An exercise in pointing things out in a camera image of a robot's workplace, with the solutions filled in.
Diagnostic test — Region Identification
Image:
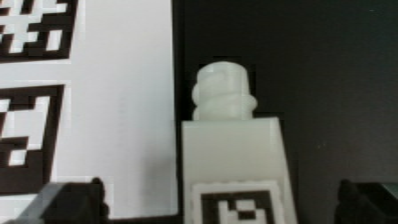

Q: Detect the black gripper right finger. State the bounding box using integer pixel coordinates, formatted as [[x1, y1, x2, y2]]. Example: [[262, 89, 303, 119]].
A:
[[334, 180, 398, 224]]

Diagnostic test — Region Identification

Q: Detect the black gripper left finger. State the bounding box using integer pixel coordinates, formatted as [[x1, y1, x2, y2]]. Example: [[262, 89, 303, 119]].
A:
[[11, 178, 111, 224]]

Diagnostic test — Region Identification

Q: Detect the white marker sheet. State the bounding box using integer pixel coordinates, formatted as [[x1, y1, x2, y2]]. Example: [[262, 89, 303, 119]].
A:
[[0, 0, 178, 223]]

